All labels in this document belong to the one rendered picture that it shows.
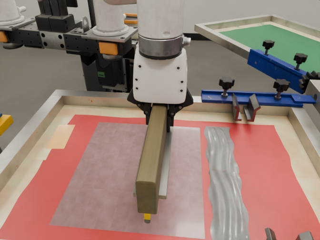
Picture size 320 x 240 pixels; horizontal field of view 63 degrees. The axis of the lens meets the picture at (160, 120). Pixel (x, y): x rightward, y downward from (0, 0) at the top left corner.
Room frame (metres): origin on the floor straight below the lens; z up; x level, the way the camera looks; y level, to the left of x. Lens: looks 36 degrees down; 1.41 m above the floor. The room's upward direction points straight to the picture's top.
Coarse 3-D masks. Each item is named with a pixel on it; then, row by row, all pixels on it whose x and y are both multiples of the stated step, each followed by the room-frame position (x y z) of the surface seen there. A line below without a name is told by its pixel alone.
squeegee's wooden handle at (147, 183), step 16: (160, 112) 0.41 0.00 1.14; (160, 128) 0.36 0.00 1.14; (144, 144) 0.32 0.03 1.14; (160, 144) 0.32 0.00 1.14; (144, 160) 0.28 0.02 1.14; (160, 160) 0.30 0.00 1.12; (144, 176) 0.25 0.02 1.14; (160, 176) 0.30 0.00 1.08; (144, 192) 0.24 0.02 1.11; (144, 208) 0.24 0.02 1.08
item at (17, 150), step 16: (64, 96) 0.72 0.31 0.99; (80, 96) 0.72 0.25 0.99; (96, 96) 0.72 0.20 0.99; (112, 96) 0.72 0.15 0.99; (192, 96) 0.72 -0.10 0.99; (48, 112) 0.63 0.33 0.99; (224, 112) 0.68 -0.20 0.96; (240, 112) 0.67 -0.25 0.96; (256, 112) 0.67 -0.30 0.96; (272, 112) 0.66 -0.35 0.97; (288, 112) 0.66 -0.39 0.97; (304, 112) 0.63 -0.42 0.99; (32, 128) 0.55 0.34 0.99; (304, 128) 0.55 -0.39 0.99; (16, 144) 0.49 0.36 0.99; (32, 144) 0.52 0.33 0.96; (304, 144) 0.52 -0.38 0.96; (0, 160) 0.43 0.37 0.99; (16, 160) 0.44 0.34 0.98; (0, 176) 0.39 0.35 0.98
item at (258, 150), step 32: (96, 128) 0.60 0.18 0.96; (128, 128) 0.60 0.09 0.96; (192, 128) 0.60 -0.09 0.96; (256, 128) 0.60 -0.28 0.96; (64, 160) 0.46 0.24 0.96; (96, 160) 0.46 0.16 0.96; (128, 160) 0.46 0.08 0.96; (192, 160) 0.46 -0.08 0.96; (256, 160) 0.46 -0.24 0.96; (288, 160) 0.46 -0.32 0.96
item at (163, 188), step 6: (168, 132) 0.43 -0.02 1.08; (168, 138) 0.41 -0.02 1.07; (168, 144) 0.39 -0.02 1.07; (168, 150) 0.37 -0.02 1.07; (168, 156) 0.36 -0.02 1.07; (168, 162) 0.34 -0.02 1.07; (138, 168) 0.33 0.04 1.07; (162, 168) 0.33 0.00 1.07; (168, 168) 0.33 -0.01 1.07; (162, 174) 0.31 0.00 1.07; (168, 174) 0.31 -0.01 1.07; (162, 180) 0.30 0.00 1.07; (168, 180) 0.31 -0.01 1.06; (162, 186) 0.29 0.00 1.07; (162, 192) 0.27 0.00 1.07; (162, 198) 0.27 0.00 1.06
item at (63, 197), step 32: (32, 192) 0.37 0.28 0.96; (64, 192) 0.37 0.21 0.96; (96, 192) 0.37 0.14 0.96; (128, 192) 0.37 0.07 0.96; (192, 192) 0.37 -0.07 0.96; (256, 192) 0.37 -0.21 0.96; (288, 192) 0.37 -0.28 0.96; (32, 224) 0.29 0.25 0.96; (64, 224) 0.29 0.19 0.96; (96, 224) 0.29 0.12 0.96; (128, 224) 0.29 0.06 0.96; (160, 224) 0.29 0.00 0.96; (192, 224) 0.29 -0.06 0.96; (256, 224) 0.29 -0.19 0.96; (288, 224) 0.29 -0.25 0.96
